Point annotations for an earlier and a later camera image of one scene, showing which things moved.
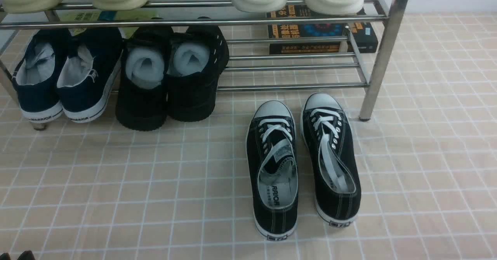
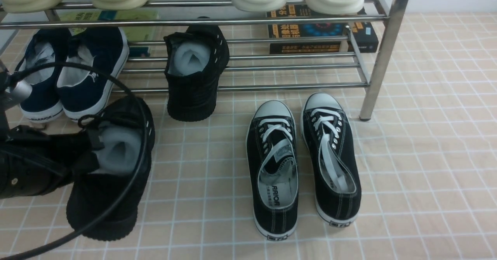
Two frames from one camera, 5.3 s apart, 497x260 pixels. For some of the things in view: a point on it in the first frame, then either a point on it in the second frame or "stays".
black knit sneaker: x=142 y=95 -> x=105 y=206
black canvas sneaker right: x=326 y=140 stays
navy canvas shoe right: x=86 y=77 stays
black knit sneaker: x=198 y=56 stays
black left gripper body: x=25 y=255 -> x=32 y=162
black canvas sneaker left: x=272 y=163 stays
